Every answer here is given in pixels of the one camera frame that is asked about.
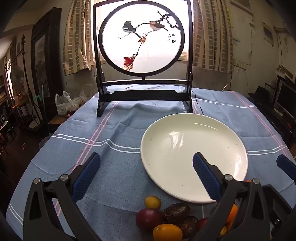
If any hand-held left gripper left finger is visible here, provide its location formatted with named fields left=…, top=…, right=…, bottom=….
left=23, top=152, right=102, bottom=241

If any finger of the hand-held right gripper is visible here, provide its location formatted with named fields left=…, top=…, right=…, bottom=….
left=261, top=184, right=293, bottom=241
left=277, top=154, right=296, bottom=181

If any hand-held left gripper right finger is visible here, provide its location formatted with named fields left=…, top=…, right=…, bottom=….
left=193, top=152, right=271, bottom=241

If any white round plate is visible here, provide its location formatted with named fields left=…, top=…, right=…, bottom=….
left=140, top=113, right=248, bottom=204

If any orange kumquat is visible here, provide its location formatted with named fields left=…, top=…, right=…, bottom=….
left=153, top=224, right=183, bottom=241

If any dark red plum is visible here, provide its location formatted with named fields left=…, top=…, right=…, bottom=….
left=135, top=208, right=163, bottom=231

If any blue striped tablecloth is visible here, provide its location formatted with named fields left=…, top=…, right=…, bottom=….
left=6, top=87, right=296, bottom=241

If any dark media cabinet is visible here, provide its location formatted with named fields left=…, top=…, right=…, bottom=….
left=248, top=93, right=296, bottom=144

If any computer monitor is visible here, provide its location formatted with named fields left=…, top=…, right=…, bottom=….
left=274, top=81, right=296, bottom=116

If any white plastic bag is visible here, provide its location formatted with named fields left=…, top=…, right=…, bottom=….
left=55, top=91, right=79, bottom=116

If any black hat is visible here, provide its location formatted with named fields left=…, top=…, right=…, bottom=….
left=248, top=86, right=271, bottom=102

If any bird painting table screen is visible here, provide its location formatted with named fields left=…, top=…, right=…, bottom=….
left=92, top=0, right=194, bottom=117

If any electric fan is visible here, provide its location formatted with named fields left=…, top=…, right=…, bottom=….
left=10, top=66, right=25, bottom=95

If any dark framed painting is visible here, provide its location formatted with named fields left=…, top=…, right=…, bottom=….
left=31, top=7, right=66, bottom=100

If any checked beige curtain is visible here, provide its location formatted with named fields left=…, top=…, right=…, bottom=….
left=63, top=0, right=95, bottom=76
left=193, top=0, right=234, bottom=75

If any black cable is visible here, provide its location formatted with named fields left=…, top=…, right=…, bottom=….
left=192, top=93, right=205, bottom=115

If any white wall cable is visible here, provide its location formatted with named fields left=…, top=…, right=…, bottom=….
left=221, top=67, right=240, bottom=92

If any white wall vent frame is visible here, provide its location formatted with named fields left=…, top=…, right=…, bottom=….
left=261, top=22, right=274, bottom=47

